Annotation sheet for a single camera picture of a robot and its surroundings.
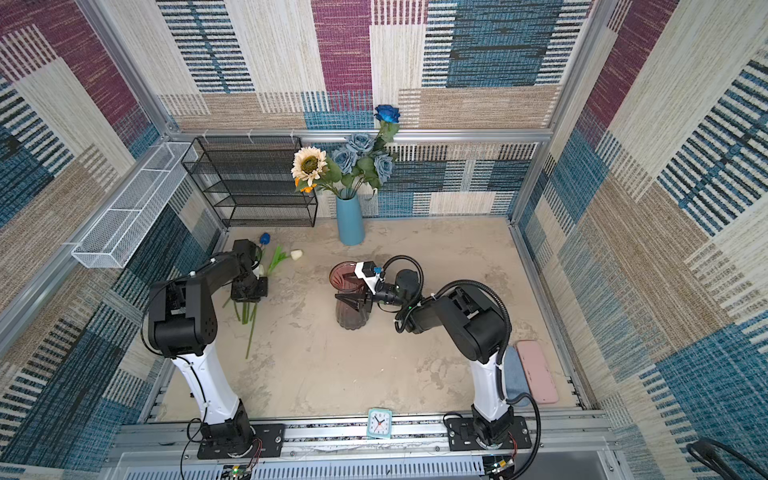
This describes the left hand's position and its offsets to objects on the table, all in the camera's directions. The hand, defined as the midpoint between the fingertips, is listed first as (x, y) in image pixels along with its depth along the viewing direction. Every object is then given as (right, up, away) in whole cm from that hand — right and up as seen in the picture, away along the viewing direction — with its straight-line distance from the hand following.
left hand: (256, 294), depth 99 cm
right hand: (+30, +4, -15) cm, 34 cm away
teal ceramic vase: (+30, +25, +5) cm, 39 cm away
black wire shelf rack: (-7, +39, +9) cm, 41 cm away
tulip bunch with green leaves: (+1, +10, +6) cm, 12 cm away
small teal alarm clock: (+41, -28, -24) cm, 55 cm away
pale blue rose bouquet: (+33, +39, -11) cm, 53 cm away
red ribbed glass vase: (+31, +6, -16) cm, 35 cm away
